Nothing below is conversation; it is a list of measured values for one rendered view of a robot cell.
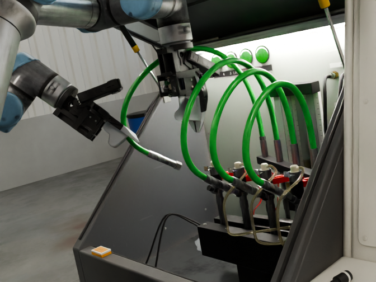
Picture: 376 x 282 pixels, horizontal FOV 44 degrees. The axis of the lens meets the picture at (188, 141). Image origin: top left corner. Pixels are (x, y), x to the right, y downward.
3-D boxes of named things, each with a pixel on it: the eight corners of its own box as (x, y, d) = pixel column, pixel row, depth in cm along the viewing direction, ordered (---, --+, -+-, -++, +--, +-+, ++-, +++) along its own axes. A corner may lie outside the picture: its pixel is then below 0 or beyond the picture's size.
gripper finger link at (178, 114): (174, 136, 111) (167, 98, 109) (192, 131, 115) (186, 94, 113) (183, 136, 109) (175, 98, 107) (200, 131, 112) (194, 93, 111)
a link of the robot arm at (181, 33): (175, 27, 112) (198, 20, 106) (178, 46, 112) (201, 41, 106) (151, 29, 107) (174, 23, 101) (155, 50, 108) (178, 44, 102)
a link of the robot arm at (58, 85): (62, 78, 119) (56, 71, 111) (77, 89, 119) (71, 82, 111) (45, 102, 118) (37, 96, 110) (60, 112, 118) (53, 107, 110)
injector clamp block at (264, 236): (206, 280, 121) (196, 225, 118) (231, 264, 127) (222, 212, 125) (320, 318, 95) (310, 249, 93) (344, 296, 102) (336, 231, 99)
